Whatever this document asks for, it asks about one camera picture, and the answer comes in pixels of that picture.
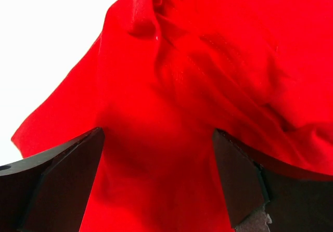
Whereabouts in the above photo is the red t-shirt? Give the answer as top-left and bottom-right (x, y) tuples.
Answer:
(12, 0), (332, 231)

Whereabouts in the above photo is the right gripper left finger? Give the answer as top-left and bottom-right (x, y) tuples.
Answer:
(1, 127), (105, 231)

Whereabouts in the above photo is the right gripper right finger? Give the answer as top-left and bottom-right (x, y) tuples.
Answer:
(213, 130), (332, 231)

